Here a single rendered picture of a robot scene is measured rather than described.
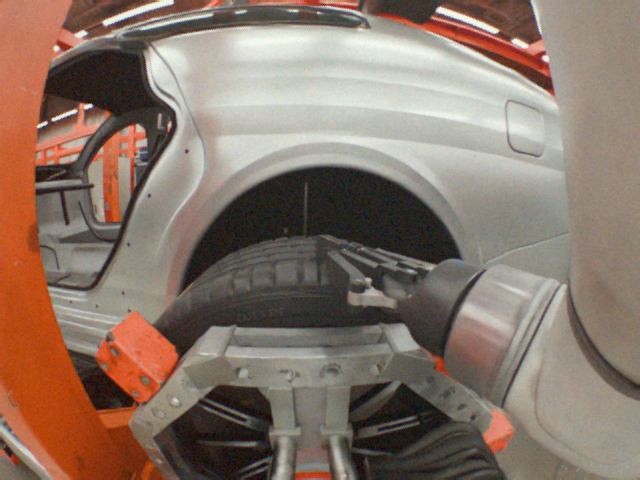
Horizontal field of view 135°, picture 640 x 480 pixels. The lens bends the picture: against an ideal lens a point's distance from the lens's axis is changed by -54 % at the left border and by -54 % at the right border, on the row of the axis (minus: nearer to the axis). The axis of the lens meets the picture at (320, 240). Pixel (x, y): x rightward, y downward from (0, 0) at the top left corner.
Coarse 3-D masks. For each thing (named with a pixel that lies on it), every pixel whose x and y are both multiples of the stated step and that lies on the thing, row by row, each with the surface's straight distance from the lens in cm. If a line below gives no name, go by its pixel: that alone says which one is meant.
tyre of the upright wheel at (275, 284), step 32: (256, 256) 43; (288, 256) 39; (192, 288) 43; (224, 288) 35; (256, 288) 34; (288, 288) 33; (320, 288) 33; (160, 320) 41; (192, 320) 38; (224, 320) 36; (256, 320) 35; (288, 320) 35; (320, 320) 35; (352, 320) 35; (384, 320) 36
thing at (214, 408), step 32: (384, 384) 47; (192, 416) 62; (224, 416) 51; (256, 416) 50; (352, 416) 50; (384, 416) 54; (416, 416) 54; (448, 416) 55; (192, 448) 62; (224, 448) 71; (256, 448) 78; (352, 448) 57; (384, 448) 62
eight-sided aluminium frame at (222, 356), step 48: (240, 336) 32; (288, 336) 31; (336, 336) 31; (384, 336) 31; (192, 384) 34; (240, 384) 31; (288, 384) 30; (432, 384) 34; (144, 432) 46; (480, 432) 48
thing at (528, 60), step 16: (224, 0) 396; (304, 0) 319; (400, 16) 343; (64, 32) 408; (432, 32) 335; (448, 32) 363; (464, 32) 376; (480, 32) 379; (64, 48) 418; (480, 48) 367; (496, 48) 401; (512, 48) 415; (528, 48) 449; (544, 48) 425; (512, 64) 409; (528, 64) 436; (544, 64) 451; (544, 80) 460
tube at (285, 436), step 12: (276, 396) 30; (288, 396) 30; (276, 408) 32; (288, 408) 31; (276, 420) 33; (288, 420) 33; (276, 432) 34; (288, 432) 34; (300, 432) 34; (276, 444) 34; (288, 444) 33; (300, 444) 35; (276, 456) 33; (288, 456) 32; (276, 468) 32; (288, 468) 32
